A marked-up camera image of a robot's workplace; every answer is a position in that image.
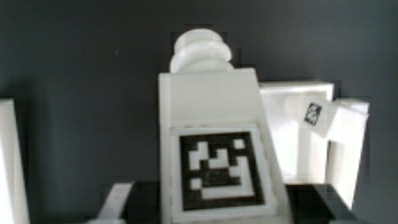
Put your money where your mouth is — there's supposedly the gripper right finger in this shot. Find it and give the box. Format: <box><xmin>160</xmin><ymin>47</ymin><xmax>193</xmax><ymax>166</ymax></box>
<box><xmin>286</xmin><ymin>184</ymin><xmax>369</xmax><ymax>224</ymax></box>

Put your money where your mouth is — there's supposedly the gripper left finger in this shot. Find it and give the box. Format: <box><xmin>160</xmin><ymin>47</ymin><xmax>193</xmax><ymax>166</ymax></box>
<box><xmin>87</xmin><ymin>182</ymin><xmax>160</xmax><ymax>224</ymax></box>

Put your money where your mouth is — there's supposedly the white table leg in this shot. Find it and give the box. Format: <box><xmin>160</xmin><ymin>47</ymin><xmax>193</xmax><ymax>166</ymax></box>
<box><xmin>158</xmin><ymin>29</ymin><xmax>293</xmax><ymax>224</ymax></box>
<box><xmin>284</xmin><ymin>95</ymin><xmax>327</xmax><ymax>129</ymax></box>

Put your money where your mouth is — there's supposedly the white square table top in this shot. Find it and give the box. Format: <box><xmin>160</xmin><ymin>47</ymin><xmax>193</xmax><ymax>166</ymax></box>
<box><xmin>259</xmin><ymin>81</ymin><xmax>369</xmax><ymax>207</ymax></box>

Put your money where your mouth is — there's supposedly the white U-shaped obstacle fence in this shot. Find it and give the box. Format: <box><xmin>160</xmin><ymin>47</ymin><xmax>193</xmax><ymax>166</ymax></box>
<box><xmin>0</xmin><ymin>99</ymin><xmax>30</xmax><ymax>224</ymax></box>

